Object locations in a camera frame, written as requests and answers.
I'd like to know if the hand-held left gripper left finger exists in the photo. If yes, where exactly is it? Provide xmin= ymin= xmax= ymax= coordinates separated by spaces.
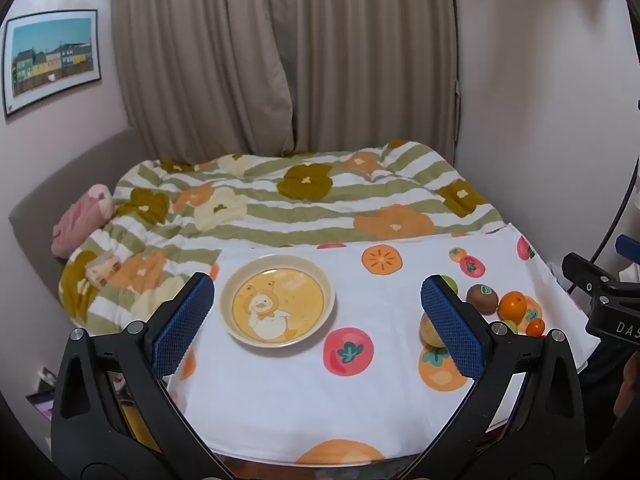
xmin=51 ymin=272 xmax=236 ymax=480

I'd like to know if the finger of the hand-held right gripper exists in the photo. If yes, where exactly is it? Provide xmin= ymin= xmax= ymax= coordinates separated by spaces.
xmin=615 ymin=234 xmax=640 ymax=262
xmin=562 ymin=253 xmax=623 ymax=297

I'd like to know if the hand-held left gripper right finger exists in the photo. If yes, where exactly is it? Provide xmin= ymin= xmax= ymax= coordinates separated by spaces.
xmin=410 ymin=274 xmax=586 ymax=480

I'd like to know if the brown kiwi with green sticker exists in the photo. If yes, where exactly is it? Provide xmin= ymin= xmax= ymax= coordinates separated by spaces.
xmin=466 ymin=284 xmax=500 ymax=315

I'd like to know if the yellow duck print plate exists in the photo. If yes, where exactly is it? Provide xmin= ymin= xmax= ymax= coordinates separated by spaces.
xmin=219 ymin=254 xmax=336 ymax=347

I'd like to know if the large orange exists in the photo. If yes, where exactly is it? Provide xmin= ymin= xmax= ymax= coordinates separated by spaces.
xmin=498 ymin=291 xmax=529 ymax=325

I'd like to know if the white fruit print tablecloth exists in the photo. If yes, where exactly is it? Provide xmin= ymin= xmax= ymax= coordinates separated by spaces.
xmin=165 ymin=222 xmax=601 ymax=466

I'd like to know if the pink plush pillow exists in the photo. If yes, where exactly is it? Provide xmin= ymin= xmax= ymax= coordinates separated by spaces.
xmin=51 ymin=184 xmax=115 ymax=259

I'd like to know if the green striped floral blanket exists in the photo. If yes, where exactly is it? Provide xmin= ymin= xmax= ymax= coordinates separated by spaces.
xmin=58 ymin=139 xmax=505 ymax=336

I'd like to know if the grey bed headboard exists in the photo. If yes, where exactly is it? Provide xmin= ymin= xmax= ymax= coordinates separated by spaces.
xmin=7 ymin=127 xmax=151 ymax=361

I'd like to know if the beige curtain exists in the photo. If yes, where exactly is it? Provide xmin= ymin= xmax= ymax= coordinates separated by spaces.
xmin=110 ymin=0 xmax=461 ymax=162

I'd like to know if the black cable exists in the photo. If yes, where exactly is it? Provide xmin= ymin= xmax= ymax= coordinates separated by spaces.
xmin=590 ymin=157 xmax=640 ymax=267

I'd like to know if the framed wall picture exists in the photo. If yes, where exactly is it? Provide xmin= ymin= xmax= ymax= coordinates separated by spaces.
xmin=2 ymin=9 xmax=103 ymax=120

